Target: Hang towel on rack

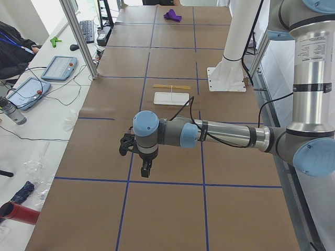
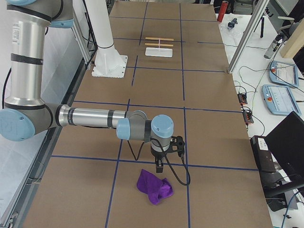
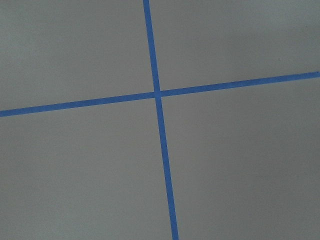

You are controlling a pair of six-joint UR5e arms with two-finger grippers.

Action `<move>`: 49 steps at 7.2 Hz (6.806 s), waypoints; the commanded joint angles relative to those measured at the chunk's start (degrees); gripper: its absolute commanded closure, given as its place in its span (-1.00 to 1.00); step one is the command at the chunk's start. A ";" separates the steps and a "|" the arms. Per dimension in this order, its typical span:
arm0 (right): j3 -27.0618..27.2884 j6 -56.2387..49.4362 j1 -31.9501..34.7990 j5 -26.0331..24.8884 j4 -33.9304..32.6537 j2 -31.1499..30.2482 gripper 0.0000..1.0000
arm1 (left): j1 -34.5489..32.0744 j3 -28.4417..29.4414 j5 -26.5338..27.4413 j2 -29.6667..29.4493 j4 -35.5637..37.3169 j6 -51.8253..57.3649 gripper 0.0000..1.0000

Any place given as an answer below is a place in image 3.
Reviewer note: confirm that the blue tape grid lines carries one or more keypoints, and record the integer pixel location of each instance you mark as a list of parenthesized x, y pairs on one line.
[(158, 94)]

